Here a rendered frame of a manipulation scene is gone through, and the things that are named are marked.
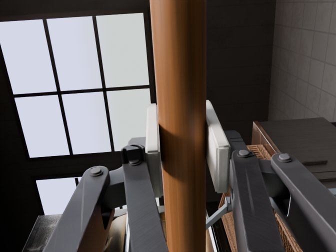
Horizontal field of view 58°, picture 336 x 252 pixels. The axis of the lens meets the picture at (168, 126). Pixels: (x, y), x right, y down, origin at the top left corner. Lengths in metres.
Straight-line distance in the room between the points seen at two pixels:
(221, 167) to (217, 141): 0.01
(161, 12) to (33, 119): 3.38
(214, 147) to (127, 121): 3.16
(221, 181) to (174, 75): 0.06
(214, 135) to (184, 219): 0.07
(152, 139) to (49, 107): 3.26
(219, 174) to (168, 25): 0.08
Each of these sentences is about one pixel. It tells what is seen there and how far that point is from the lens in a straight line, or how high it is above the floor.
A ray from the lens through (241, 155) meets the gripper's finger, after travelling 0.16.
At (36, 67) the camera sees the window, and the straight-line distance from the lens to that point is 3.34.
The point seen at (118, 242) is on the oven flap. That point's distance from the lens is 2.01.
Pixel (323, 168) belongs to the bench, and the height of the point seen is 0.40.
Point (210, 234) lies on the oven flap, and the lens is 1.96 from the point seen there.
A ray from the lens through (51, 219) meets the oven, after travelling 2.33.
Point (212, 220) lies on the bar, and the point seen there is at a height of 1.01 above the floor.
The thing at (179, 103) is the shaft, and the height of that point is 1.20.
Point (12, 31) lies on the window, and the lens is 3.36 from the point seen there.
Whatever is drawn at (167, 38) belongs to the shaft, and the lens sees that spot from 0.16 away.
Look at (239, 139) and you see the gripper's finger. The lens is 0.18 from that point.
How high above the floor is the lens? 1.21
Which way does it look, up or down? 2 degrees down
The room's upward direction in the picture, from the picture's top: 94 degrees counter-clockwise
